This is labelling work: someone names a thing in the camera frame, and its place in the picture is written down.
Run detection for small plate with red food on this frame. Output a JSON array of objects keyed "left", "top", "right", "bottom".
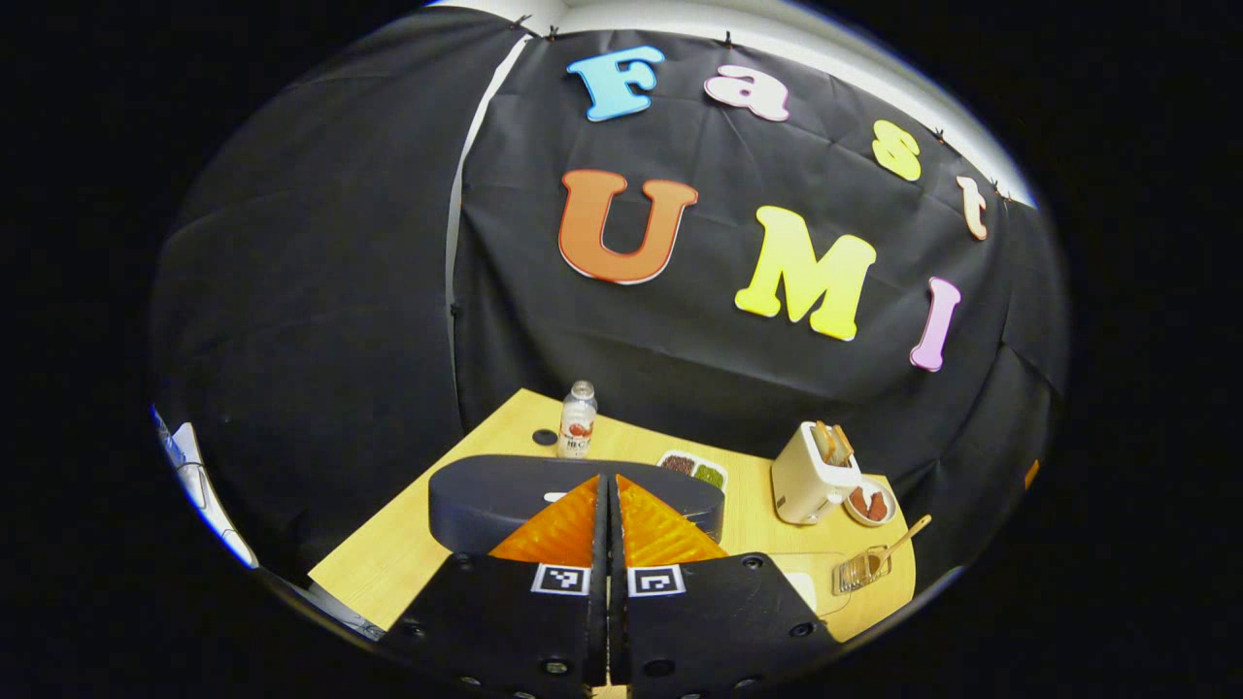
[{"left": 843, "top": 478, "right": 898, "bottom": 527}]

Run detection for dark blue rice cooker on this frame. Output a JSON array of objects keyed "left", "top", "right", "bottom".
[{"left": 428, "top": 453, "right": 726, "bottom": 556}]

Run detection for clear plastic bottle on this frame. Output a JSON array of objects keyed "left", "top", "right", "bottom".
[{"left": 557, "top": 381, "right": 599, "bottom": 459}]

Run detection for white toaster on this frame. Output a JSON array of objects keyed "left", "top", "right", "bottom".
[{"left": 771, "top": 420, "right": 863, "bottom": 526}]

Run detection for black backdrop cloth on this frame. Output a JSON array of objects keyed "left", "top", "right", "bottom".
[{"left": 151, "top": 10, "right": 1069, "bottom": 588}]

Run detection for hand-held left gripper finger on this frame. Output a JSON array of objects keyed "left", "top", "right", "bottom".
[
  {"left": 379, "top": 474, "right": 610, "bottom": 699},
  {"left": 609, "top": 473, "right": 841, "bottom": 699}
]

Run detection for white divided bean dish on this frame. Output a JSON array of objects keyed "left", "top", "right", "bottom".
[{"left": 656, "top": 449, "right": 729, "bottom": 492}]

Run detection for wooden spoon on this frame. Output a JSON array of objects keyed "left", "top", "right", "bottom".
[{"left": 867, "top": 515, "right": 933, "bottom": 574}]

